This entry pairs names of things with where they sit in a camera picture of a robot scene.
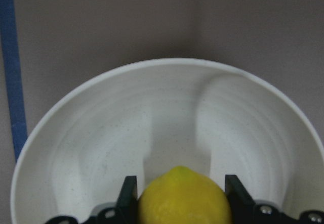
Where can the yellow lemon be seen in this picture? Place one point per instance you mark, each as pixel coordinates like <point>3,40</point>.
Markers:
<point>182,195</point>

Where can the white bowl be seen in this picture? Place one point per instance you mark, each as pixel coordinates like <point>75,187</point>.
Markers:
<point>145,118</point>

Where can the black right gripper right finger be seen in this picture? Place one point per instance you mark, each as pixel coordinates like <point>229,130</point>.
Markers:
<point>247,210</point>

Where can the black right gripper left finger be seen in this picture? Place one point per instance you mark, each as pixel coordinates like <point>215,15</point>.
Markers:
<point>124,210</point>

